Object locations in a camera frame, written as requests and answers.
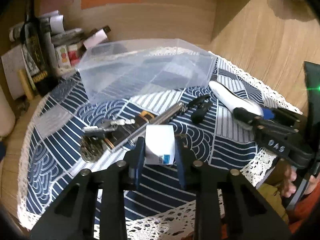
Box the bunch of keys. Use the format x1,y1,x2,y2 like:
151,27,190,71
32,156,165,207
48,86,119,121
82,119,136,137

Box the wooden stick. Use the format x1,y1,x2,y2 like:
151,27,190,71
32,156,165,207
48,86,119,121
17,69,34,100

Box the white charger cube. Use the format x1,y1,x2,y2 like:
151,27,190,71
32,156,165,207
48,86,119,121
145,125,175,165

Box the person's right hand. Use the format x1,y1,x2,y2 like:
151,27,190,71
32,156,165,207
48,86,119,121
265,159,297,198

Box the red small box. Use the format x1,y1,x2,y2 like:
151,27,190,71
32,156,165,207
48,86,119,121
67,44,81,66

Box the white shoehorn-shaped device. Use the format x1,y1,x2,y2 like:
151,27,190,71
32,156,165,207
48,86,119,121
209,81,264,131

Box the pink ceramic mug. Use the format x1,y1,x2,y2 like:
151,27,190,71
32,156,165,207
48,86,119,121
0,87,16,138

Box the white card box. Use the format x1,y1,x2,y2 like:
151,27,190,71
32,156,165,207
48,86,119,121
83,25,111,49

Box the traffic light card box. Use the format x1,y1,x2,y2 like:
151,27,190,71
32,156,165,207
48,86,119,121
55,45,71,69

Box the black gold-banded cylinder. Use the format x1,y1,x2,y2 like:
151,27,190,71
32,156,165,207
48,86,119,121
104,111,157,151

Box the dark wine bottle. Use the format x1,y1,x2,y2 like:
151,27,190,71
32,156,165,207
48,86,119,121
22,0,58,96

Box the silver metal tube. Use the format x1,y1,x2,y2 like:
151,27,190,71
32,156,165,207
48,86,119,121
108,101,188,153

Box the clear plastic storage box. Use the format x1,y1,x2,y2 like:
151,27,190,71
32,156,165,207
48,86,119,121
76,38,216,103

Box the white handwritten note paper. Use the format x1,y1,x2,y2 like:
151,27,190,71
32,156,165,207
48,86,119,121
1,45,26,100

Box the blue patterned lace tablecloth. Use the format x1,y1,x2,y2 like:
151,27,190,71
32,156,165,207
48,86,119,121
17,46,300,239

